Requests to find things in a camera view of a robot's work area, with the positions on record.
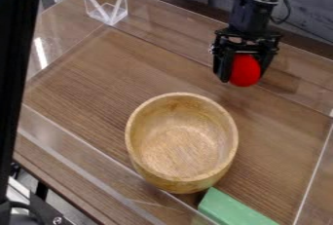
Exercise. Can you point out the clear acrylic tray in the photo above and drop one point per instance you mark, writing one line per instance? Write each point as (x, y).
(93, 71)

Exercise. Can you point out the black vertical pole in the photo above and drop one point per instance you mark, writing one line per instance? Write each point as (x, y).
(17, 19)

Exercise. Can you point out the red felt fruit green leaf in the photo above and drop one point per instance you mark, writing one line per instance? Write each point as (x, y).
(244, 71)

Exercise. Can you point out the wooden bowl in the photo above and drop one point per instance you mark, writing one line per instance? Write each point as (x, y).
(182, 139)

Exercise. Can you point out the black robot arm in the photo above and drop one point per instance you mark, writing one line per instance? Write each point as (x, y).
(252, 14)

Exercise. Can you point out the black clamp with cable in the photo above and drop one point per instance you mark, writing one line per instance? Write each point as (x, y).
(26, 210)

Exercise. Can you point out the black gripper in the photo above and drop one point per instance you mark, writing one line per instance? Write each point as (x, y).
(231, 41)

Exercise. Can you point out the green block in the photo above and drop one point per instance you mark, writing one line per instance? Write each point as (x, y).
(226, 211)

